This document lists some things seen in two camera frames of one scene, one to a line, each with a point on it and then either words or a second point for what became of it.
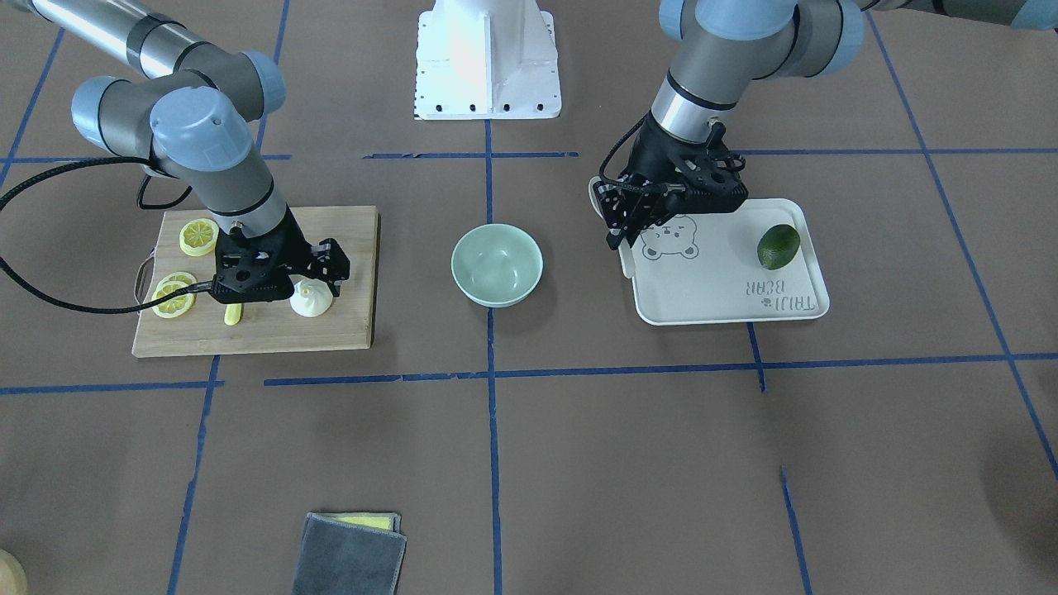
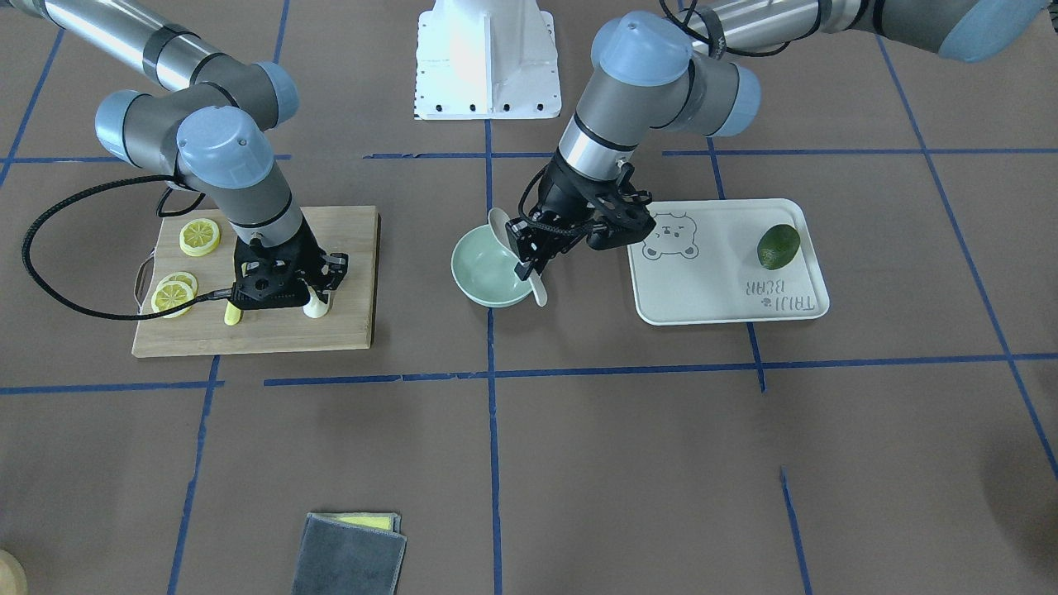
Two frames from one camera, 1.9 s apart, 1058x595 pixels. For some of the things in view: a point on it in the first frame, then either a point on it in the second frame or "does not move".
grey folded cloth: (350, 554) does not move
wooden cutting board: (186, 242) does not move
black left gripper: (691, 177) to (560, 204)
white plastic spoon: (623, 249) to (498, 219)
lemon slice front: (176, 306) does not move
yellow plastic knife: (232, 313) does not move
